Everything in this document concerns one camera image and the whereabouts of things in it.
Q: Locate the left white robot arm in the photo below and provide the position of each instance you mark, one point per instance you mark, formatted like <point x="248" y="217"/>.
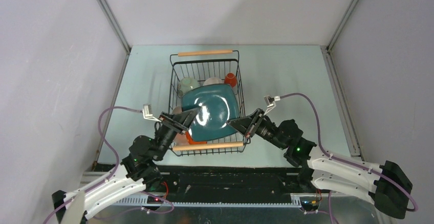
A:
<point x="130" y="175"/>

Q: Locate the green floral ceramic bowl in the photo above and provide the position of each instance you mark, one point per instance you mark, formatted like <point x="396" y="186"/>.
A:
<point x="186" y="84"/>

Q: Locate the black wire dish rack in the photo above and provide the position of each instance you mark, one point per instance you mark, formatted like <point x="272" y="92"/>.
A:
<point x="202" y="70"/>

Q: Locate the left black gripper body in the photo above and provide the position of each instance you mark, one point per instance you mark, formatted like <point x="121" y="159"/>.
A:
<point x="168" y="130"/>

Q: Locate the white ceramic bowl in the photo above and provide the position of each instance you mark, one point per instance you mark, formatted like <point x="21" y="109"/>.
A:
<point x="213" y="80"/>

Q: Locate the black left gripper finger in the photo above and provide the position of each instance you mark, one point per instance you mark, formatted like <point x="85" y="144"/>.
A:
<point x="187" y="117"/>
<point x="190" y="129"/>

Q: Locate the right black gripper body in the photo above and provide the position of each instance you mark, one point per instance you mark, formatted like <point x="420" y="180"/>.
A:
<point x="265" y="129"/>

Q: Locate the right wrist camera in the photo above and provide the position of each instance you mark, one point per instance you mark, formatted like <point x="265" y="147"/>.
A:
<point x="270" y="103"/>

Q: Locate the teal square plate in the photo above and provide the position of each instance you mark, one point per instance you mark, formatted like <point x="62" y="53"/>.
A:
<point x="217" y="104"/>

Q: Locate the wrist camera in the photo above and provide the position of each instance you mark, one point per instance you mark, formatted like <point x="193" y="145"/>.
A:
<point x="147" y="113"/>
<point x="270" y="103"/>

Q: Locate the white pink fluted plate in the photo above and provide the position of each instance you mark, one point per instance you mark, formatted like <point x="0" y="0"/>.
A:
<point x="180" y="138"/>

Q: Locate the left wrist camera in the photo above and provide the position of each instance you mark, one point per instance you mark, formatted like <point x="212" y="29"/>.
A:
<point x="147" y="113"/>

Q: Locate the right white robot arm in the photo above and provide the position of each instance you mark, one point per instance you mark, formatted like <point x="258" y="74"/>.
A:
<point x="385" y="186"/>

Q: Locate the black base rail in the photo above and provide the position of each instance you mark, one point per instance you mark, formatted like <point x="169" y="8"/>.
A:
<point x="230" y="185"/>

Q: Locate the small orange ceramic cup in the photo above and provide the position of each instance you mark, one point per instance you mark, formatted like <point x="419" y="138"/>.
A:
<point x="231" y="79"/>

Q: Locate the orange round plate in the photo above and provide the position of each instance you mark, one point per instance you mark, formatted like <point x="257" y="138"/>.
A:
<point x="191" y="141"/>

